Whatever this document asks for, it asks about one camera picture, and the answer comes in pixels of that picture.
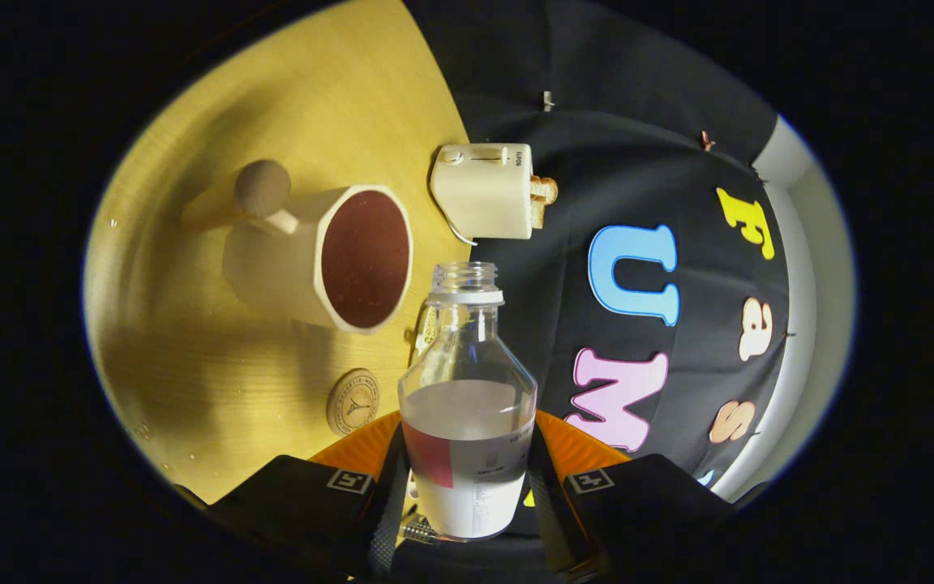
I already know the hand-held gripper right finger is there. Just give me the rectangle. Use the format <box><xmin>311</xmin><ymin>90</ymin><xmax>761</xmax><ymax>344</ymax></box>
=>
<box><xmin>525</xmin><ymin>410</ymin><xmax>734</xmax><ymax>582</ymax></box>

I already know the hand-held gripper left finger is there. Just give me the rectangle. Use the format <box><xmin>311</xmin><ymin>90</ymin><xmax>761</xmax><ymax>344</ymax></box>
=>
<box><xmin>179</xmin><ymin>411</ymin><xmax>413</xmax><ymax>581</ymax></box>

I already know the clear juice bottle white label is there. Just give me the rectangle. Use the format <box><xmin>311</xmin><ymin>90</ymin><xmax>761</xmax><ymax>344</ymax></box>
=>
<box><xmin>398</xmin><ymin>261</ymin><xmax>538</xmax><ymax>542</ymax></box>

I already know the round cork coaster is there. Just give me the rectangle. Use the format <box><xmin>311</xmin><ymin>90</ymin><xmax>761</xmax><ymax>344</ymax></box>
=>
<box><xmin>326</xmin><ymin>368</ymin><xmax>381</xmax><ymax>437</ymax></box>

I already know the beige cup with wooden handle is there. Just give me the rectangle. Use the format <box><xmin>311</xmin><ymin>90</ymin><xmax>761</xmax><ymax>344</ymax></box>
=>
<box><xmin>183</xmin><ymin>159</ymin><xmax>414</xmax><ymax>335</ymax></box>

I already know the white divided snack dish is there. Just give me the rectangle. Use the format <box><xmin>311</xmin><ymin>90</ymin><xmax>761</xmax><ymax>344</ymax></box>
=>
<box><xmin>414</xmin><ymin>304</ymin><xmax>439</xmax><ymax>359</ymax></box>

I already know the wooden table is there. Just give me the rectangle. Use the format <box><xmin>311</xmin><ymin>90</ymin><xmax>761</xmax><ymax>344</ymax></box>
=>
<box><xmin>82</xmin><ymin>0</ymin><xmax>472</xmax><ymax>508</ymax></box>

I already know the cream toaster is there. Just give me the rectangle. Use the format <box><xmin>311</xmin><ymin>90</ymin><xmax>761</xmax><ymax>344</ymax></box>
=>
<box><xmin>430</xmin><ymin>144</ymin><xmax>534</xmax><ymax>241</ymax></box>

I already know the black backdrop cloth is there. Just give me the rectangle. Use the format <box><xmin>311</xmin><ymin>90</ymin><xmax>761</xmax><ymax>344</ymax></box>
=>
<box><xmin>402</xmin><ymin>0</ymin><xmax>792</xmax><ymax>584</ymax></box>

